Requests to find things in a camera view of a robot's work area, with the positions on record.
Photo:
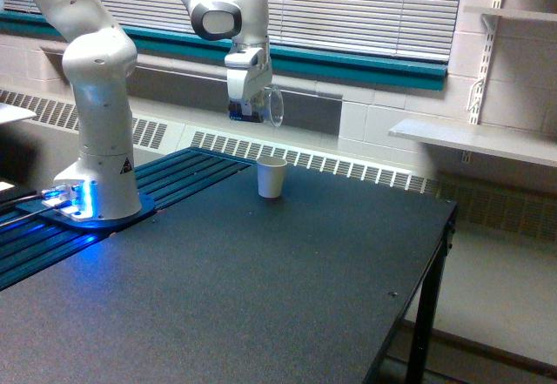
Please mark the white window blinds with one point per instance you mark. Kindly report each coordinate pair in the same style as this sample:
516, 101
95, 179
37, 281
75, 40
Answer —
417, 29

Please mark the white paper cup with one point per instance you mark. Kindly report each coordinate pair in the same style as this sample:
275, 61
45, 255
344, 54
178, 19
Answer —
271, 175

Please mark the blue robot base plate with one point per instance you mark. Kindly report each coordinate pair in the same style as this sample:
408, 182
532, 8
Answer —
103, 225

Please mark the teal window sill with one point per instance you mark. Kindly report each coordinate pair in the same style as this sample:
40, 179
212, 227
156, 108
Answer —
326, 64

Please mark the white object at left edge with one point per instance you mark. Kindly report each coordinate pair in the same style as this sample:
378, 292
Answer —
11, 113

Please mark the clear plastic cup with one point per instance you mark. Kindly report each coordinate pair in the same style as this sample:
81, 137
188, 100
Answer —
268, 106

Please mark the upper white wall shelf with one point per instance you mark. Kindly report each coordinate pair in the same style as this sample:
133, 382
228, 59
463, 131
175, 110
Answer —
524, 15

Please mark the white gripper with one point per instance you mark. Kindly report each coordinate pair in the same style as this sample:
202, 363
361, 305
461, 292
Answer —
249, 70

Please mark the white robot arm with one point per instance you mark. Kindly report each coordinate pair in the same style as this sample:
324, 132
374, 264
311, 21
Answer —
101, 185

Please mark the baseboard radiator heater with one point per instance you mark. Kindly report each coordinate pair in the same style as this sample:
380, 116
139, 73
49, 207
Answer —
493, 207

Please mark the lower white wall shelf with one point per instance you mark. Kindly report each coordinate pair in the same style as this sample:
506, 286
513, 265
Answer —
493, 141

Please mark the white wall shelf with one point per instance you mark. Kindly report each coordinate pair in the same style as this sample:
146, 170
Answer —
493, 141
524, 15

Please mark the white shelf bracket rail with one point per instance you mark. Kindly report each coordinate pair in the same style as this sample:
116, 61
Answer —
477, 89

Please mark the black table leg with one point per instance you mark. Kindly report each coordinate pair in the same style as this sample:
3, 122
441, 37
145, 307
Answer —
428, 301

